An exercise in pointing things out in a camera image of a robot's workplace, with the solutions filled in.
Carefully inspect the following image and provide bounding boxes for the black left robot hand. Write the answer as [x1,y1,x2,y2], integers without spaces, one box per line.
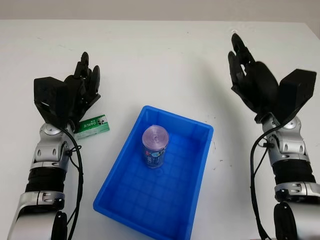
[61,51,102,123]

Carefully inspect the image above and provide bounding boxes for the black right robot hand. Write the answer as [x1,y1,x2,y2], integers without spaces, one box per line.
[227,33,280,118]

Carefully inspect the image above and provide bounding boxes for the green toothpaste box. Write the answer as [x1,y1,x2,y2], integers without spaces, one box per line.
[74,113,111,140]

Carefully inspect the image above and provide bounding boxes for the purple-lidded can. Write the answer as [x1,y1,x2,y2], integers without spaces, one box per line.
[141,124,170,170]

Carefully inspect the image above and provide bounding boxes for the blue plastic tray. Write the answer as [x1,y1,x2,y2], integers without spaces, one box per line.
[92,104,214,240]

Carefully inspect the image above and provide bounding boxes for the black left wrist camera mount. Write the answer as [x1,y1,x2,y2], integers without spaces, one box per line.
[33,77,70,126]

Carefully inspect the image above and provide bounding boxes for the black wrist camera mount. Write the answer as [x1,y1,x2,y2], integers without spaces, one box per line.
[33,77,70,126]
[271,69,317,126]

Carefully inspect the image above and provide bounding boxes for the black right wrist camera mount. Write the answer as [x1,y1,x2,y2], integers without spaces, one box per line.
[271,69,317,126]

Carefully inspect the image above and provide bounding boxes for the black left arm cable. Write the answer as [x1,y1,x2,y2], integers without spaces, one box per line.
[59,124,84,240]

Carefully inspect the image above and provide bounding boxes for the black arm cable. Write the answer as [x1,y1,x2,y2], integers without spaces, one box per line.
[249,129,276,240]
[59,124,84,240]

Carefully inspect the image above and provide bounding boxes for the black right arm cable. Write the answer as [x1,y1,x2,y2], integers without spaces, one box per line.
[249,129,276,240]

